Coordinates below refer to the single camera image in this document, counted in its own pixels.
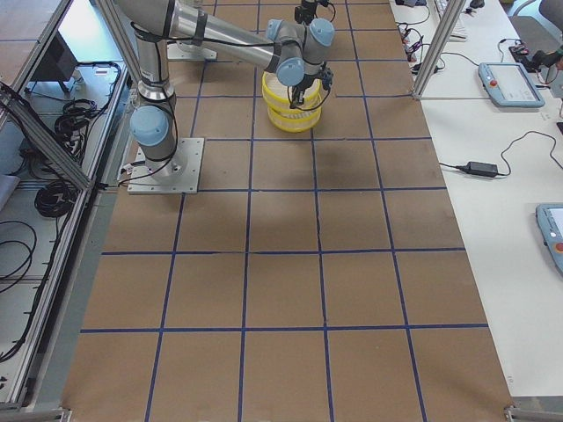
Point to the small electronics board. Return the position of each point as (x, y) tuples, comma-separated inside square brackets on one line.
[(519, 49)]

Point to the aluminium frame post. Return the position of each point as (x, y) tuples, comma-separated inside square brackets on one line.
[(437, 45)]

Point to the black power adapter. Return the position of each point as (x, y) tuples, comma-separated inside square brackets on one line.
[(479, 169)]

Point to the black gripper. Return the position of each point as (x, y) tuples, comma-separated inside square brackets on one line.
[(301, 90)]

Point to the white keyboard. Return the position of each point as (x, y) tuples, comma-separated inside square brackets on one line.
[(459, 32)]

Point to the blue teach pendant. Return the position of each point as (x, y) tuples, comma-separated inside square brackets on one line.
[(508, 85), (549, 221)]

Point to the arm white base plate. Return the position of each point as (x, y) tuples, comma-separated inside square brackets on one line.
[(184, 52), (181, 175)]

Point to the yellow steamer layer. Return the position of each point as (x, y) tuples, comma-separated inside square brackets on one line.
[(294, 122), (278, 96)]

